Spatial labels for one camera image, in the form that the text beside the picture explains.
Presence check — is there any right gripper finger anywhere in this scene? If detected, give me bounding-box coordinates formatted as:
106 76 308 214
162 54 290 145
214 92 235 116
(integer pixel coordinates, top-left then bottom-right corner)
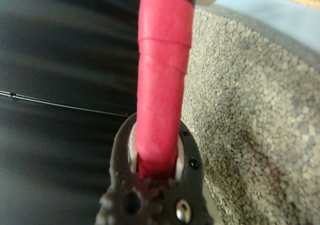
94 112 216 225

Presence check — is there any white scoop with red handle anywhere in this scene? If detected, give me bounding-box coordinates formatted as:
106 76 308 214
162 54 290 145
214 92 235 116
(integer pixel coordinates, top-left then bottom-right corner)
134 0 220 182

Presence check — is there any blue litter tray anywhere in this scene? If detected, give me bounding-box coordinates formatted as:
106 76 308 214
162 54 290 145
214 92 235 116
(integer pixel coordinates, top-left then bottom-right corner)
179 0 320 225

